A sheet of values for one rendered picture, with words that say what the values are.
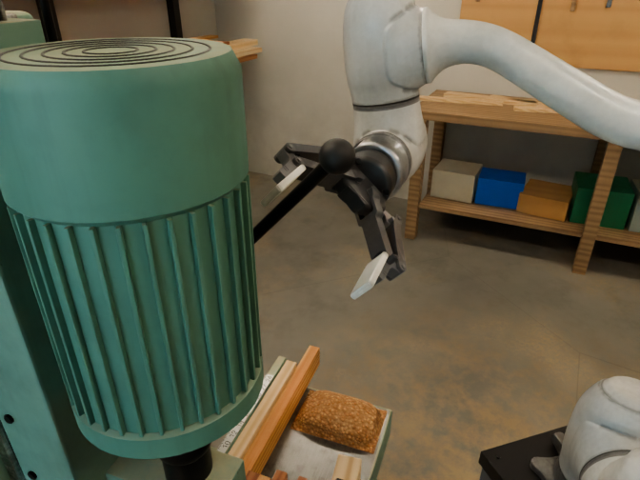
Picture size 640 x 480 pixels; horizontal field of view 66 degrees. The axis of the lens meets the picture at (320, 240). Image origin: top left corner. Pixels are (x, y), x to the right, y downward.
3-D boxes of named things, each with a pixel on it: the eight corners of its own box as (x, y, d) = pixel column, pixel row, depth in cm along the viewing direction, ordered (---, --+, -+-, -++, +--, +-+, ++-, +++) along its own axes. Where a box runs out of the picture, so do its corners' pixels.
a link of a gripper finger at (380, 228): (349, 202, 65) (356, 205, 66) (370, 274, 58) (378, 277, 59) (370, 184, 62) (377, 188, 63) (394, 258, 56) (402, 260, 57)
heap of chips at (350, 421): (373, 453, 76) (374, 437, 75) (290, 428, 81) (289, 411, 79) (387, 411, 84) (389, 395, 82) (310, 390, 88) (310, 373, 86)
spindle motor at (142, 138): (202, 491, 39) (130, 80, 24) (31, 429, 44) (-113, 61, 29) (291, 350, 53) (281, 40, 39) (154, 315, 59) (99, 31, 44)
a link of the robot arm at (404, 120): (351, 195, 78) (339, 110, 72) (376, 163, 91) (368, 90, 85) (420, 193, 74) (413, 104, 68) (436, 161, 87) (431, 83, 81)
